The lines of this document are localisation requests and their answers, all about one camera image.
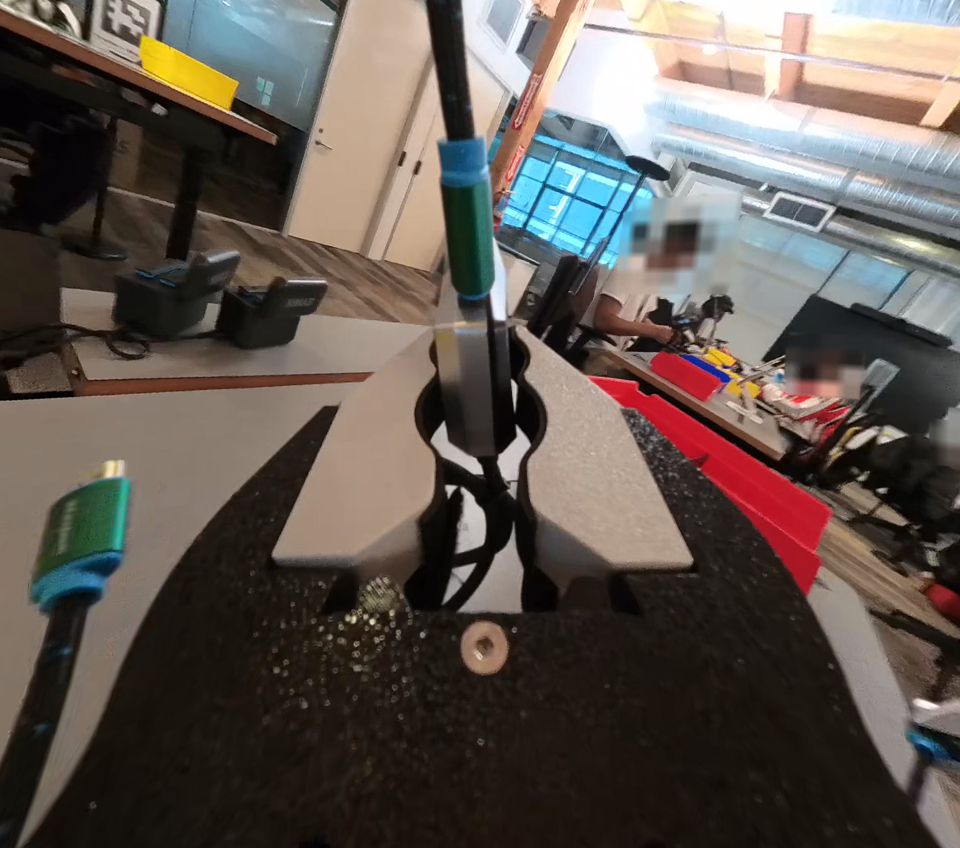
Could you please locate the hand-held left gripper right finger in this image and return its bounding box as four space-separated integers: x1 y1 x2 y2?
512 325 695 596

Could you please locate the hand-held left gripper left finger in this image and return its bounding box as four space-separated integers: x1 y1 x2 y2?
271 325 455 578

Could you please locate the black adapter cable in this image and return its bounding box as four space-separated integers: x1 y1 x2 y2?
420 454 519 613

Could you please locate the silver hdmi adapter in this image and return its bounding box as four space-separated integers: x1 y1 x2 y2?
432 299 520 457

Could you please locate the long wooden work table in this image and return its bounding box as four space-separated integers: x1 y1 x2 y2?
600 345 789 463

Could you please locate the small red parts bin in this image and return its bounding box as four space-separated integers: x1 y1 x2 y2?
651 350 725 401

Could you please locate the large red plastic bin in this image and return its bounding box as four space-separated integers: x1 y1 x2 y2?
588 375 834 596

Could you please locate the small blue parts bin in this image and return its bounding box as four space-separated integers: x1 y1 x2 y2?
678 353 732 384

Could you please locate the grey charger case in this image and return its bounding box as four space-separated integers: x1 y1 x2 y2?
112 250 241 341
221 276 329 350

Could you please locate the small black monitor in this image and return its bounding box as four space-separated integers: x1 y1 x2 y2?
528 255 594 343

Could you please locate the large black screen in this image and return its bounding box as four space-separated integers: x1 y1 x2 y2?
765 293 957 437

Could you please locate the black office chair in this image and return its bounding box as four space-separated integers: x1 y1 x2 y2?
795 413 960 564

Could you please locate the black floor lamp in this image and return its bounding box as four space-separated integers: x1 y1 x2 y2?
596 155 671 264

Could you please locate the white vent grille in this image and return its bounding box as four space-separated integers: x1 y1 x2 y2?
765 191 837 227

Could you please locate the white door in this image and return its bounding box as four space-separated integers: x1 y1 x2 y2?
285 0 421 253

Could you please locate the wooden desk with black legs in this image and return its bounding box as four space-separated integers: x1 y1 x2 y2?
0 8 279 264

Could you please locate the wooden column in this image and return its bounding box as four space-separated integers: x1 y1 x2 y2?
491 0 601 189

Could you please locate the yellow plastic bin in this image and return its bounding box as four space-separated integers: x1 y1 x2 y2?
138 35 240 111

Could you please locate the glass partition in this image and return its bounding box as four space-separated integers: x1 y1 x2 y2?
97 0 369 129

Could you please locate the framed black-and-white tag sign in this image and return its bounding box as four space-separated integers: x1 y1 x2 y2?
84 0 168 63

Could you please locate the thin black cable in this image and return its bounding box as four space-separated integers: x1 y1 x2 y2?
0 323 151 363

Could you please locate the red wall sign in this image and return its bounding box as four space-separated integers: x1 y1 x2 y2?
510 71 545 189

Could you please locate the silver air duct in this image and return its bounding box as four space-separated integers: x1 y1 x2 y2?
648 83 960 219

